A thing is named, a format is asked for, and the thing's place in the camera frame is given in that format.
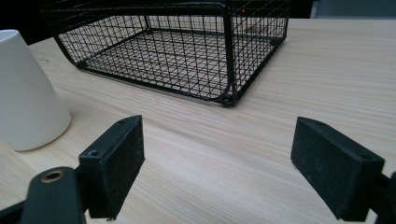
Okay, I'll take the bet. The white cup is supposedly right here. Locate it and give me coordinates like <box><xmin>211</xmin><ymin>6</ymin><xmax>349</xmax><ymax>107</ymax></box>
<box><xmin>0</xmin><ymin>29</ymin><xmax>72</xmax><ymax>152</ymax></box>

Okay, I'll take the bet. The black wire mesh basket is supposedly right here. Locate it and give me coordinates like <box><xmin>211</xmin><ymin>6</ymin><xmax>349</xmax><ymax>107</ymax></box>
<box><xmin>39</xmin><ymin>0</ymin><xmax>291</xmax><ymax>108</ymax></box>

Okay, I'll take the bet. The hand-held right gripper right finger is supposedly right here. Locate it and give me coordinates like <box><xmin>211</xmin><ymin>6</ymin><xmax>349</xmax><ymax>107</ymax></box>
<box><xmin>290</xmin><ymin>116</ymin><xmax>386</xmax><ymax>223</ymax></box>

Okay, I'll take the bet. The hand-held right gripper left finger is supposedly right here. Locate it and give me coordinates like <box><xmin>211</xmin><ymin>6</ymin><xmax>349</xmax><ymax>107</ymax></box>
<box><xmin>78</xmin><ymin>114</ymin><xmax>146</xmax><ymax>220</ymax></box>

